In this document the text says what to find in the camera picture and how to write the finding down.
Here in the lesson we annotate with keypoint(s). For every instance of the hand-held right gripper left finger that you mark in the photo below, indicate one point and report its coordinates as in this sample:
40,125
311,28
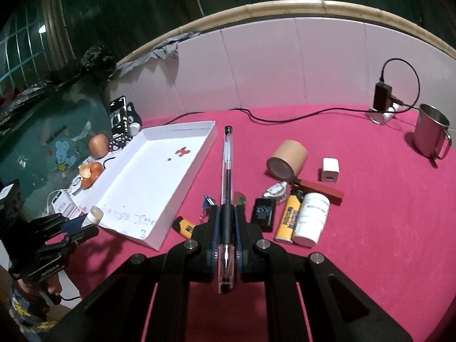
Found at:
210,245

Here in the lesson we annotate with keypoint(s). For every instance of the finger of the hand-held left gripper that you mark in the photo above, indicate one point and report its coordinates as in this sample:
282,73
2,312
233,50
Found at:
78,237
58,224

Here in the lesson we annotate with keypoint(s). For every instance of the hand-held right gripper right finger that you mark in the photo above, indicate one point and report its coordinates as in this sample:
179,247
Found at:
243,244

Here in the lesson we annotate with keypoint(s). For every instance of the white lip balm tube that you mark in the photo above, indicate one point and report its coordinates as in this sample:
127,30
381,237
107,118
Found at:
94,215

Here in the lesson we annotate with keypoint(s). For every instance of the red cylinder with green label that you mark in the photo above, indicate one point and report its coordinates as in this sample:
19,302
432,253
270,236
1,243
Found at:
240,198

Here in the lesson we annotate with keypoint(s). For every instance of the small labelled pill bottle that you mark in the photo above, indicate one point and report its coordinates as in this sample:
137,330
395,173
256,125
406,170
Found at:
311,221

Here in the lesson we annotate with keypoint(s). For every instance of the clear black ink pen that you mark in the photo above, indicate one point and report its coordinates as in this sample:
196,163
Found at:
228,171

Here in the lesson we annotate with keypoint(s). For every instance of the white cardboard box tray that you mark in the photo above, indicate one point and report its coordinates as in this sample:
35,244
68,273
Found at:
149,185

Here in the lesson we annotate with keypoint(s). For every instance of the brown cardboard tape roll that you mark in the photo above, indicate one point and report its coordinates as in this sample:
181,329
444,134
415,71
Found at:
286,158

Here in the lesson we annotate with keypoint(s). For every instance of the person's left forearm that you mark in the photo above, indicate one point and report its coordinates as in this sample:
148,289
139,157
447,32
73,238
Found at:
25,311

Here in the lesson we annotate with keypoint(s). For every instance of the person's left hand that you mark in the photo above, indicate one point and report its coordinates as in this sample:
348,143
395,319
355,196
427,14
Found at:
50,286

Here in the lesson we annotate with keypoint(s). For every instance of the white power bank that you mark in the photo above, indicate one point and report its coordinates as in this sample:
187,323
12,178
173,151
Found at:
62,203

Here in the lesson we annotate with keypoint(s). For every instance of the black lighter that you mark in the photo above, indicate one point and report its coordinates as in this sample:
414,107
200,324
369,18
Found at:
263,214

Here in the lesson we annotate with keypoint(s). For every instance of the white round-button device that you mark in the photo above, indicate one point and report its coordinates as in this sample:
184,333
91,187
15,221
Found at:
76,184

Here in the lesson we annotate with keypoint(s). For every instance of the tangerine peel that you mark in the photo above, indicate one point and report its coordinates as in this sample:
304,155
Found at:
87,172

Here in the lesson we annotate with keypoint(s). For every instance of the teal mouse printed sheet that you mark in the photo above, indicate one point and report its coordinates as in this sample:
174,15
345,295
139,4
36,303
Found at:
46,142

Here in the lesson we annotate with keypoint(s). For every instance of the red apple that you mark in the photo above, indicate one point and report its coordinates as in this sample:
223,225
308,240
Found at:
99,145

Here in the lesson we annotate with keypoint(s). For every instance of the red rectangular stick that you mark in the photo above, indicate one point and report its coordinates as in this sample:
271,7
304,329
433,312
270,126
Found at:
320,188

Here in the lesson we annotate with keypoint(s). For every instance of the white charger cube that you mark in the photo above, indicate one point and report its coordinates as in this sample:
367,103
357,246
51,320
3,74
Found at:
329,170

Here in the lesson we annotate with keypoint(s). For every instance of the black smartphone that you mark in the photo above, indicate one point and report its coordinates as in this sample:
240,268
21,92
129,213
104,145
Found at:
119,117

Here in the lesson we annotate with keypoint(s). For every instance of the black plastic bag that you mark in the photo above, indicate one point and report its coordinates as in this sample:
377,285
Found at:
89,64

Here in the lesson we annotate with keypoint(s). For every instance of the gridded window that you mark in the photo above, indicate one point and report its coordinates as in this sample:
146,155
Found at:
21,50

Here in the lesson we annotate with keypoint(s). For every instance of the white power strip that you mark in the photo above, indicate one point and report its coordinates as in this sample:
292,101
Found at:
379,117

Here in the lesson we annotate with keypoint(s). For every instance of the black power adapter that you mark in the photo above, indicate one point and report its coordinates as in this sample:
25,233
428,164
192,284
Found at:
382,96

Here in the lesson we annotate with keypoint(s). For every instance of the grey cloth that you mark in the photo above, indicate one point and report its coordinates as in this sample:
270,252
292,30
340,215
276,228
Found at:
164,48

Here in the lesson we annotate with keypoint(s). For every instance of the stainless steel mug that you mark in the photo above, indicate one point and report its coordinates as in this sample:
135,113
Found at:
429,135

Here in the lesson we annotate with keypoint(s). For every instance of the bamboo rail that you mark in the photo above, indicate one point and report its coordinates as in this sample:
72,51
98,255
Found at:
285,7

